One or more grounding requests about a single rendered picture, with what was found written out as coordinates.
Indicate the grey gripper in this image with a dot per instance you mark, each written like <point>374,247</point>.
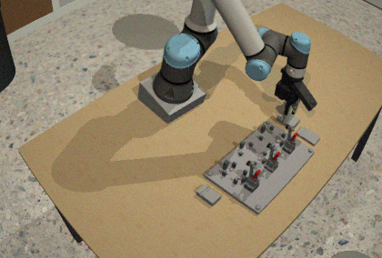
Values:
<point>284,91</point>

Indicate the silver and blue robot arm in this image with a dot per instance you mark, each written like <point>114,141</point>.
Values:
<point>174,84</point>

